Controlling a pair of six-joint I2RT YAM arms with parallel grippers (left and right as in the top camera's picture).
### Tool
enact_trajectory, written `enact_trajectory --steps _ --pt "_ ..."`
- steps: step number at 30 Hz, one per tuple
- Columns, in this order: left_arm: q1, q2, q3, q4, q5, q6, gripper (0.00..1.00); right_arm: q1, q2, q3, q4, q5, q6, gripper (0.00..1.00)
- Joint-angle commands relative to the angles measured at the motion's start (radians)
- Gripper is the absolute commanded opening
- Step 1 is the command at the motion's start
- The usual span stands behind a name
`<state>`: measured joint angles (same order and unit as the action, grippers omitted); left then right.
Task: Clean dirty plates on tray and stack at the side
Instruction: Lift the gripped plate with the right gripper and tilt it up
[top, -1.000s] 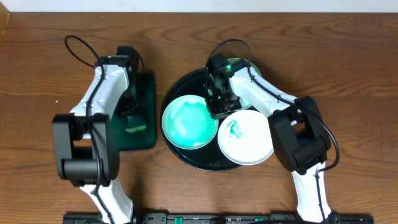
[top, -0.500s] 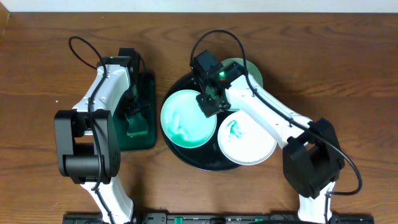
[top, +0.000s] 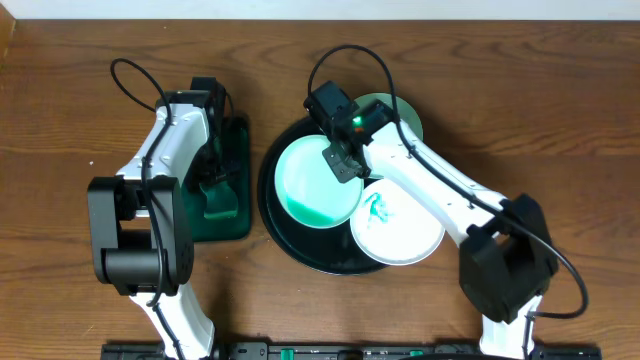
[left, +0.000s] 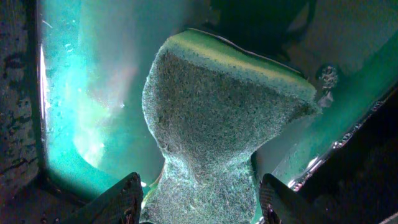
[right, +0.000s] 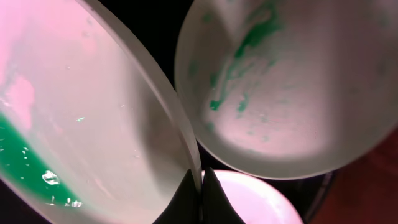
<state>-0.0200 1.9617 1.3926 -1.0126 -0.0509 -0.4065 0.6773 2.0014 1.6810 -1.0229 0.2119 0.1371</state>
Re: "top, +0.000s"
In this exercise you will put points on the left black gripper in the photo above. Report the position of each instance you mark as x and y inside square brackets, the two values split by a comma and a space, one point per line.
[220, 176]

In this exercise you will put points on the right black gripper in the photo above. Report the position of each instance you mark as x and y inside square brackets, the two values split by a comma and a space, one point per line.
[346, 173]

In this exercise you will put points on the green sponge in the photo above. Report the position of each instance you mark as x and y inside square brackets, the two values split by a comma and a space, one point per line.
[221, 201]

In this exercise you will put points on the white plate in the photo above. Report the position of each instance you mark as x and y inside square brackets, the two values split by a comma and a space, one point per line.
[392, 228]
[307, 188]
[406, 112]

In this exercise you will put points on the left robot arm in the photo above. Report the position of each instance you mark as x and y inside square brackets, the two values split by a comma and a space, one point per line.
[135, 255]

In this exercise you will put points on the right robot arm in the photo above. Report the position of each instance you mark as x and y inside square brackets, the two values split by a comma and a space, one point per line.
[505, 265]

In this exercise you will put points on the black rectangular water tray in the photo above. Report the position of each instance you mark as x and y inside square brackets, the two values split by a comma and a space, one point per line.
[182, 212]

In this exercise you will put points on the round black tray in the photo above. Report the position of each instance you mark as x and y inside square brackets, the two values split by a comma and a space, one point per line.
[332, 250]

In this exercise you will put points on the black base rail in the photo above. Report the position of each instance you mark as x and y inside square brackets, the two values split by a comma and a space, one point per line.
[263, 351]

